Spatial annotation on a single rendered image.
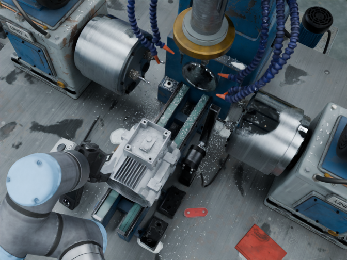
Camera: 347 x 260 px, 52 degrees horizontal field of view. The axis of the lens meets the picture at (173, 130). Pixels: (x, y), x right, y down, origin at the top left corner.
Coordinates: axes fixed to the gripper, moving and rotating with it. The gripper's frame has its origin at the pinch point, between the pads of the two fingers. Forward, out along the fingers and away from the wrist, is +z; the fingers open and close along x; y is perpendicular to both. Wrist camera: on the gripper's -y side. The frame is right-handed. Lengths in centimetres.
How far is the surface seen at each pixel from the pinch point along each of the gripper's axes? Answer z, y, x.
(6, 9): 16, 26, 61
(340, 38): 206, 123, -61
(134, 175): 7.2, 0.5, -7.7
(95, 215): 15.7, -20.2, -0.7
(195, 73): 37, 37, -4
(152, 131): 14.0, 13.8, -4.8
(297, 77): 77, 59, -39
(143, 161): 7.4, 5.6, -8.0
